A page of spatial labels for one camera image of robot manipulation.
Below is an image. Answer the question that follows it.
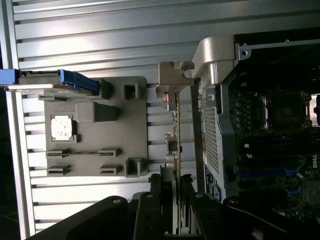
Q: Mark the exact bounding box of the blue expansion slot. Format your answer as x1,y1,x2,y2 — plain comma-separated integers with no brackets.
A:
235,166,305,179

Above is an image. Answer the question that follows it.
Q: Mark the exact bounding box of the open black PC case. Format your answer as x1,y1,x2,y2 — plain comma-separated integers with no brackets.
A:
190,33,320,240

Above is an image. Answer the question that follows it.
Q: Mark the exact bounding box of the hard disk in blue bracket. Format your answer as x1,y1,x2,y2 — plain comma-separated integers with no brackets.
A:
0,68,100,97

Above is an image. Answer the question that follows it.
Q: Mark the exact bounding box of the grey parts rack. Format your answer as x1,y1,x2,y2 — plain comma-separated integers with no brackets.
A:
37,76,149,179

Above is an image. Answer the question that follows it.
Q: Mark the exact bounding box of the silver CPU chip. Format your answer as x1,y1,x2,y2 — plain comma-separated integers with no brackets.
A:
50,114,76,141

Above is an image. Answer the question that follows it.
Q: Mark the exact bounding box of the grey case latch handle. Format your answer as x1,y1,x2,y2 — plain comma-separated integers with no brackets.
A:
191,36,237,86

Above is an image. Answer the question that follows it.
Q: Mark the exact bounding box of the CPU socket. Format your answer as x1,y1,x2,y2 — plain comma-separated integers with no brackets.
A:
258,91,313,131

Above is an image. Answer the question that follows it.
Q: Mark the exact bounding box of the green motherboard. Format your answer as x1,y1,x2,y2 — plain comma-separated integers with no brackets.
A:
228,84,320,226

